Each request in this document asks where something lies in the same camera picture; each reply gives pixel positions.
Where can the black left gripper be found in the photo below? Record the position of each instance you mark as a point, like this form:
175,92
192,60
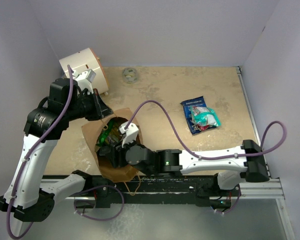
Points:
100,110

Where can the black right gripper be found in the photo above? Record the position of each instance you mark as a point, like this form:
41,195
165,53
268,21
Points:
116,150

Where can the brown paper bag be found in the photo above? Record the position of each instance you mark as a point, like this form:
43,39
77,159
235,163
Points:
91,132

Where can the blue chips bag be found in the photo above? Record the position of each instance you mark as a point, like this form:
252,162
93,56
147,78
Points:
186,104

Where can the red snack packet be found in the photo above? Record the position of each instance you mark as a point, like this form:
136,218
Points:
203,128

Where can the teal snack packet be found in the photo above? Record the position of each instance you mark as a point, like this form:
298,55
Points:
204,116

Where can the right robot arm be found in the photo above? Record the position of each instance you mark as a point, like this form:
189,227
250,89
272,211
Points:
239,164

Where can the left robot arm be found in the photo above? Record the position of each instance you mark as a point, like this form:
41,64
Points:
67,101

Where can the green snack packet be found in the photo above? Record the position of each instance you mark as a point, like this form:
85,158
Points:
110,134

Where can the clear plastic tape roll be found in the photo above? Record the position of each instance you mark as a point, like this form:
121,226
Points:
129,75

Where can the white cylindrical container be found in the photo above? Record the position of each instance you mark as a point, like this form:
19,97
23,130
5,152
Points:
83,60

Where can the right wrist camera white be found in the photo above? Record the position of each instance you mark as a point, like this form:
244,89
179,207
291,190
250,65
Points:
129,132

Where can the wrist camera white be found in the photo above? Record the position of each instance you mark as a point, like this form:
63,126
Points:
84,79
129,132

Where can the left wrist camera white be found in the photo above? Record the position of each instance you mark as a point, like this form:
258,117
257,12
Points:
84,79

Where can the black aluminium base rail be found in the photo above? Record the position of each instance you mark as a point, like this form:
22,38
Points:
195,190

